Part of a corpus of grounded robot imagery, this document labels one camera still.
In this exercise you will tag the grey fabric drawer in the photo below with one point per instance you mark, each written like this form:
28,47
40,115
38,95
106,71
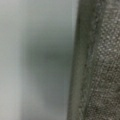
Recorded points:
95,77

